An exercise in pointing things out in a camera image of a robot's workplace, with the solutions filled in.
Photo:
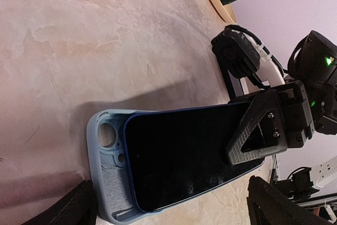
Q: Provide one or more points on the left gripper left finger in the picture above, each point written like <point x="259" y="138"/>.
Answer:
<point x="79" y="206"/>

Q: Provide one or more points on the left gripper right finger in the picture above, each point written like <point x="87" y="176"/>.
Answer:
<point x="267" y="205"/>

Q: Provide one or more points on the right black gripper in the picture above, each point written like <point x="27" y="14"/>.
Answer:
<point x="275" y="120"/>

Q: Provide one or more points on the light blue phone case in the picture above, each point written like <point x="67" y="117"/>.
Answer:
<point x="108" y="173"/>

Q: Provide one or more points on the black phone blue edge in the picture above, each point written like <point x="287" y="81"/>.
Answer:
<point x="174" y="156"/>

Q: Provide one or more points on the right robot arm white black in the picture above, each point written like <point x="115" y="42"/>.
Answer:
<point x="313" y="62"/>

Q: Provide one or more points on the beige plate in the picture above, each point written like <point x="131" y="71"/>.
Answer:
<point x="226" y="12"/>

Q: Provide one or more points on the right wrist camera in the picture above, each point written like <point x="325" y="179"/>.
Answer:
<point x="246" y="64"/>

